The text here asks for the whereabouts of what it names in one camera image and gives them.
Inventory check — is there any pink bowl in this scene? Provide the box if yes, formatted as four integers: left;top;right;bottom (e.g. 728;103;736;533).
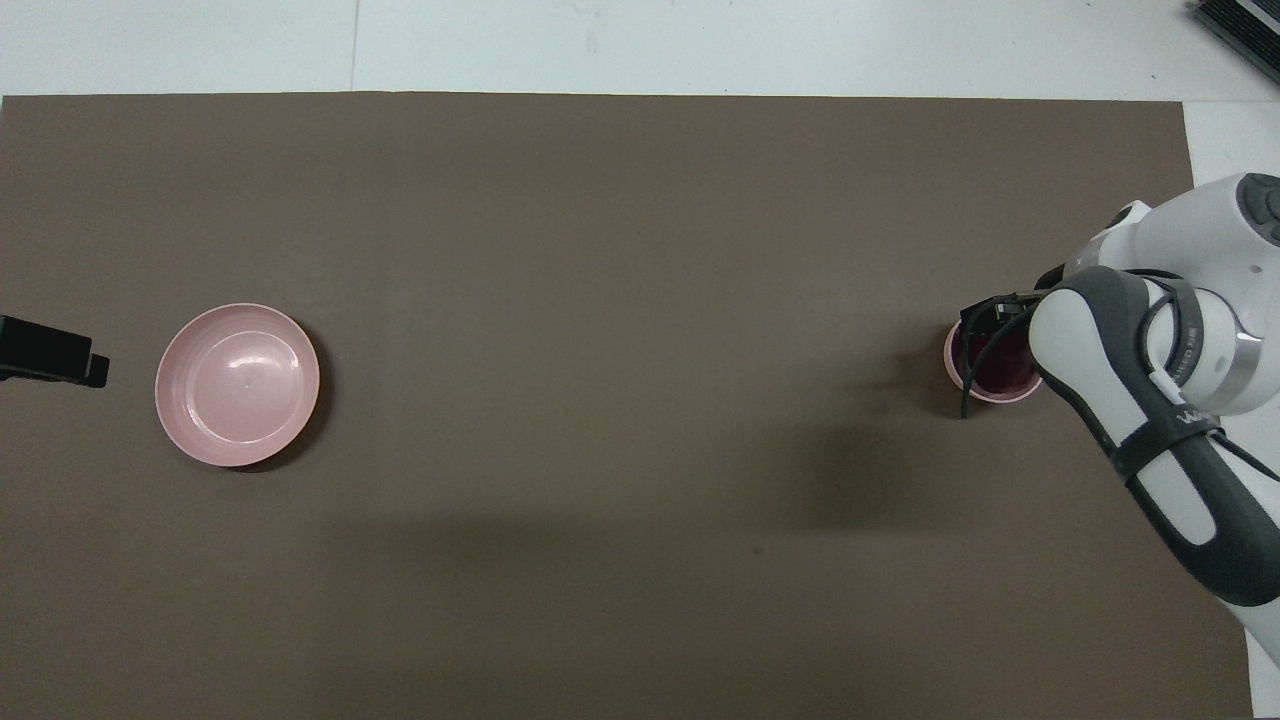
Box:
943;315;1044;405

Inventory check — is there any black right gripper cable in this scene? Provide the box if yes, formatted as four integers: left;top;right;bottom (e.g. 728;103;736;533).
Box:
958;268;1280;481

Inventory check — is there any brown table mat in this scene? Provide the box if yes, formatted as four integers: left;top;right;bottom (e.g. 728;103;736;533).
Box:
0;92;1256;720

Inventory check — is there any dark red apple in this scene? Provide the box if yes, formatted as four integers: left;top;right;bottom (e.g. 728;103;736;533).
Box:
950;322;1041;393

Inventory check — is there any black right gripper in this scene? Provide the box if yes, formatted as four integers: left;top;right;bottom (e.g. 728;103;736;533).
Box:
960;292;1037;337

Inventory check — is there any dark ribbed grille panel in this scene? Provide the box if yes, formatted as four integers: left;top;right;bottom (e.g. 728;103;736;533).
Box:
1188;0;1280;56

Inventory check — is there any pink plate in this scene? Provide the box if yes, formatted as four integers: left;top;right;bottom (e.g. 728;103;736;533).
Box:
155;303;322;469

